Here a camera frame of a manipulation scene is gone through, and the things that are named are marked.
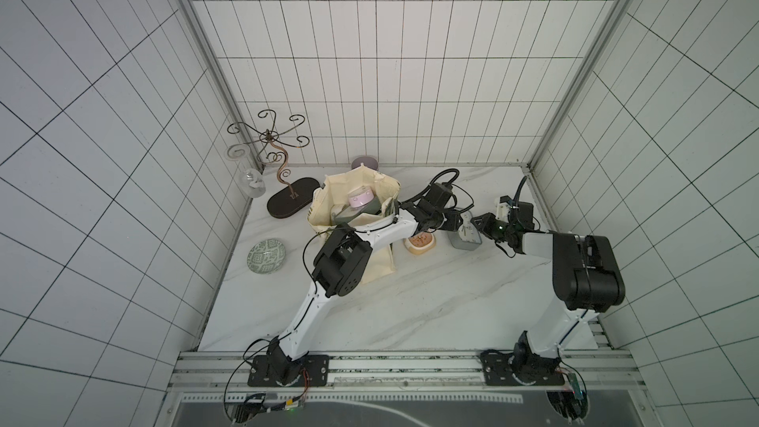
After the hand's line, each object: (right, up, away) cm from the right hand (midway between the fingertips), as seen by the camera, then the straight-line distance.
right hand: (476, 216), depth 100 cm
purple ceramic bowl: (-39, +21, +17) cm, 47 cm away
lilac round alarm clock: (-39, +7, -12) cm, 41 cm away
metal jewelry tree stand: (-65, +24, -14) cm, 71 cm away
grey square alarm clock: (-5, -6, -7) cm, 10 cm away
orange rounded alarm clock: (-20, -8, -5) cm, 22 cm away
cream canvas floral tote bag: (-47, +10, -12) cm, 50 cm away
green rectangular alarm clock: (-35, +4, -14) cm, 38 cm away
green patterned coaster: (-70, -12, -7) cm, 71 cm away
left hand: (-9, -2, -7) cm, 11 cm away
